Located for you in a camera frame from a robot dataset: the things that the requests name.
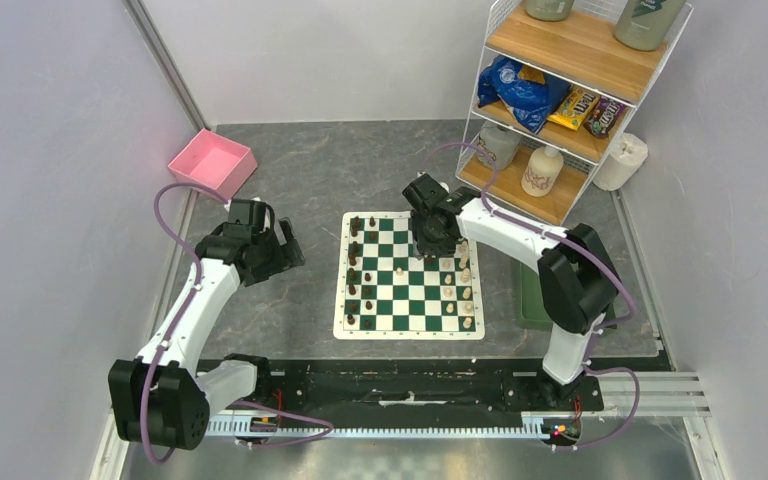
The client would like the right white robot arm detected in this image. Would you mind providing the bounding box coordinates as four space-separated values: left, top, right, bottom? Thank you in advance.
402 173 627 409

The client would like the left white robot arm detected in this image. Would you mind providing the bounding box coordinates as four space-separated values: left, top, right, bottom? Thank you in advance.
108 198 305 450

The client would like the dark chess rook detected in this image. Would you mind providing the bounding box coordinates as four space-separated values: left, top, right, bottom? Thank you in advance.
350 217 363 232

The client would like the green white chess mat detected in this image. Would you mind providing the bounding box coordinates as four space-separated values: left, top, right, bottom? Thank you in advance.
332 211 485 341

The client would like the pink plastic bin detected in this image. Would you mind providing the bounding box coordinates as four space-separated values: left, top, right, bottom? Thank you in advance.
168 129 258 199

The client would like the grey jar with lettering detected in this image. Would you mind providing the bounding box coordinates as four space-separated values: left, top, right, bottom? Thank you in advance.
477 121 521 172

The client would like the cream soap bottle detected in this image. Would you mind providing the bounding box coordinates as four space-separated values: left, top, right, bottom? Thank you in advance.
521 145 564 197

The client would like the green plastic tray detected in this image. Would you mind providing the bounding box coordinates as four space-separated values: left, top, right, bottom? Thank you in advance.
516 261 618 333

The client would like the blue snack bag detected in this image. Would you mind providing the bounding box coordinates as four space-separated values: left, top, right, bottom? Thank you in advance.
476 55 571 133

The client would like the yellow candy bag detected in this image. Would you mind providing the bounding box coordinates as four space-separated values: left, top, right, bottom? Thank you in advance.
547 86 601 131

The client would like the brown candy bag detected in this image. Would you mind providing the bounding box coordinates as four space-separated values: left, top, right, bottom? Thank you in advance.
584 97 628 139

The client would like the white paper towel roll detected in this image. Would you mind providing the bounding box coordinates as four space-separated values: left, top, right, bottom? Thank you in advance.
593 133 649 192

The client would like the green bottle top left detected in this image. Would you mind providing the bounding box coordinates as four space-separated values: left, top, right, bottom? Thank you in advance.
523 0 574 22

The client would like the green bottle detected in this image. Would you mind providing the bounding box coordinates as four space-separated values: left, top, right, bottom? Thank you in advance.
613 0 686 51
523 0 574 22

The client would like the green bottle top right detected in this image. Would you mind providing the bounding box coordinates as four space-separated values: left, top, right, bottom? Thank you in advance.
613 0 686 51

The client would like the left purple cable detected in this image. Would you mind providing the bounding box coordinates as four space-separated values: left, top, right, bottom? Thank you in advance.
140 183 336 466

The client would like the purple cable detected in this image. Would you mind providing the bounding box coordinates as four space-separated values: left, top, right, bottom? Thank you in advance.
420 140 642 452
140 183 336 466

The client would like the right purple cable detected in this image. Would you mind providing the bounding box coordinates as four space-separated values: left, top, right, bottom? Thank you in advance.
420 140 642 452

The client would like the white wire wooden shelf rack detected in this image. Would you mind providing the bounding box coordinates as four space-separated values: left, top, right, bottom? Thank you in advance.
457 1 693 225

